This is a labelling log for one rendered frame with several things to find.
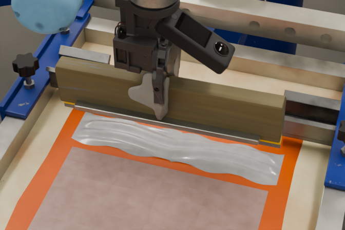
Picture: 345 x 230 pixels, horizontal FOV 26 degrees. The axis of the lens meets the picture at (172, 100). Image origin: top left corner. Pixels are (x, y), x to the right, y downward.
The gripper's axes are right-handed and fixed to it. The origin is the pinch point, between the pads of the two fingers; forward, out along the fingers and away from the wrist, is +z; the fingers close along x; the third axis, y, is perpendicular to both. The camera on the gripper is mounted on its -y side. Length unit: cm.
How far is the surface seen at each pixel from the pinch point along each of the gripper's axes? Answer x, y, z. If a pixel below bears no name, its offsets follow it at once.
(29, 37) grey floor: -129, 99, 109
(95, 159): 2.7, 12.0, 13.7
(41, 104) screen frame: -5.3, 25.2, 12.0
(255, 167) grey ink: -3.1, -14.2, 13.1
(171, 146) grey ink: -3.5, 0.6, 13.3
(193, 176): 1.5, -4.8, 13.6
